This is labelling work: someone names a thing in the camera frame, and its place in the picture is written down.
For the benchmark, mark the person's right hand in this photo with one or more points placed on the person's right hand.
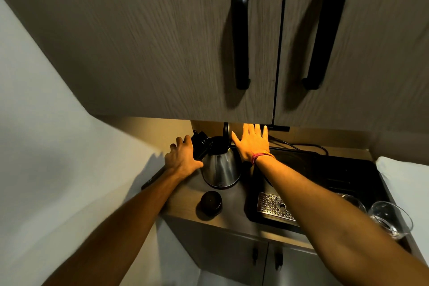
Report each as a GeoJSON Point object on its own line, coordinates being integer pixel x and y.
{"type": "Point", "coordinates": [253, 141]}

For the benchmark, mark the person's left hand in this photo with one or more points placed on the person's left hand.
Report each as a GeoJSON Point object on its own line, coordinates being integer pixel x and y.
{"type": "Point", "coordinates": [181, 160]}

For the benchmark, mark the black thermos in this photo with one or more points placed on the black thermos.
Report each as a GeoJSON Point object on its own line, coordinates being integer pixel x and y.
{"type": "Point", "coordinates": [200, 145]}

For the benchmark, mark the steel kettle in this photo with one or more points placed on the steel kettle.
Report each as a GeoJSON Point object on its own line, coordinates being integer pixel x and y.
{"type": "Point", "coordinates": [221, 168]}

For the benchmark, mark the black bottle cap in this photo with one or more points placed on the black bottle cap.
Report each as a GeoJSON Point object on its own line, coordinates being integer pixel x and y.
{"type": "Point", "coordinates": [211, 203]}

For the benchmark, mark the person's left forearm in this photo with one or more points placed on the person's left forearm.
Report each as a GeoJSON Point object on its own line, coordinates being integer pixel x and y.
{"type": "Point", "coordinates": [117, 235]}

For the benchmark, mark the person's right forearm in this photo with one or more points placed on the person's right forearm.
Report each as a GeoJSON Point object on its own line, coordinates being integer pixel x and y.
{"type": "Point", "coordinates": [335, 228]}

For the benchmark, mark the perforated metal drip grate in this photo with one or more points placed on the perforated metal drip grate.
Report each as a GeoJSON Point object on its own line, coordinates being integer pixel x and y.
{"type": "Point", "coordinates": [269, 205]}

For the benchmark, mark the grey lower cabinet door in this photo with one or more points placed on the grey lower cabinet door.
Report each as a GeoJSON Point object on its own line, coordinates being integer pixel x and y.
{"type": "Point", "coordinates": [298, 269]}
{"type": "Point", "coordinates": [218, 249]}

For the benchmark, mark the black tray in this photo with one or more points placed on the black tray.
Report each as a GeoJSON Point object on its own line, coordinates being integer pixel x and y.
{"type": "Point", "coordinates": [352, 175]}

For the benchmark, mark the black cabinet knob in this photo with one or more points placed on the black cabinet knob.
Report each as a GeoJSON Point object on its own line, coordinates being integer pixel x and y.
{"type": "Point", "coordinates": [255, 256]}
{"type": "Point", "coordinates": [279, 261]}

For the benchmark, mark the clear glass tumbler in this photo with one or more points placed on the clear glass tumbler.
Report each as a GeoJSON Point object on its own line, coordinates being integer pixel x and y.
{"type": "Point", "coordinates": [355, 200]}
{"type": "Point", "coordinates": [390, 220]}

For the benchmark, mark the wooden upper cabinet door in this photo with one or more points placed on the wooden upper cabinet door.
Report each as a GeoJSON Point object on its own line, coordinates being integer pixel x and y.
{"type": "Point", "coordinates": [385, 44]}
{"type": "Point", "coordinates": [134, 27]}

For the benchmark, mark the white pillow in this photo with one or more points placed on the white pillow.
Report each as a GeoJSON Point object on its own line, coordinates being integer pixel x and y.
{"type": "Point", "coordinates": [409, 195]}

